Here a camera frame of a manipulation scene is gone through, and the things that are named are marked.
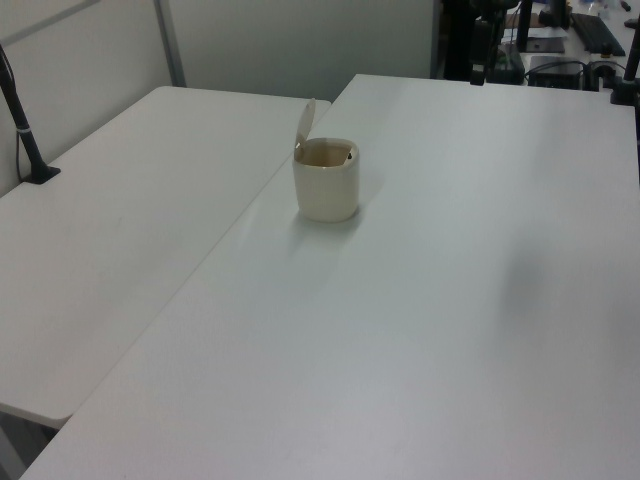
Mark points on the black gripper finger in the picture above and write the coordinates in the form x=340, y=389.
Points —
x=481, y=74
x=474, y=74

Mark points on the Franka gripper body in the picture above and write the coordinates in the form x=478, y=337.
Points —
x=481, y=42

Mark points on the beige trash bin with lid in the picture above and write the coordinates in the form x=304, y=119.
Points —
x=327, y=195

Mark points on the black monitor stand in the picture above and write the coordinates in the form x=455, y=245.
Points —
x=525, y=25

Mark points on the black electronics box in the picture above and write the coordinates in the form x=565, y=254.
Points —
x=555, y=72

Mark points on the black keyboard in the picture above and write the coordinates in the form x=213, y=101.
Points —
x=597, y=32

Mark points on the black clamp stand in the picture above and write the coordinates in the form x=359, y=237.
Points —
x=627, y=75

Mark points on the white side table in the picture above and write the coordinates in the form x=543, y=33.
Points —
x=125, y=225

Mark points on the grey partition post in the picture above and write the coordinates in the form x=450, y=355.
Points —
x=170, y=45

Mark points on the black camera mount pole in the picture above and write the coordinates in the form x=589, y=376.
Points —
x=22, y=132

